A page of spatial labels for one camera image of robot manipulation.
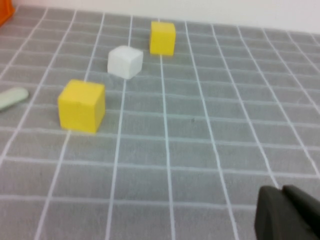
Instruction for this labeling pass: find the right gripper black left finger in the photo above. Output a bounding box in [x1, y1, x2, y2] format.
[253, 185, 315, 240]

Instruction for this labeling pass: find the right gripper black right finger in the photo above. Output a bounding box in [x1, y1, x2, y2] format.
[282, 184, 320, 240]

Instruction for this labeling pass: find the light green plastic spoon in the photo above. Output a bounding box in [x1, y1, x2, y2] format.
[0, 87, 29, 112]

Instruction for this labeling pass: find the orange plastic cutlery holder crate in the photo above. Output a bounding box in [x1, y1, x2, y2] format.
[0, 0, 16, 27]

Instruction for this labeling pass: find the grey white-grid tablecloth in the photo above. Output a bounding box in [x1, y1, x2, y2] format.
[0, 4, 320, 240]

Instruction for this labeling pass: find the yellow foam cube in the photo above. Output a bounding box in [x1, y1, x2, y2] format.
[149, 21, 176, 56]
[57, 79, 106, 133]

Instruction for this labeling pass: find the white foam cube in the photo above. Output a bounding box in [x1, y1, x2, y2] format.
[107, 45, 144, 80]

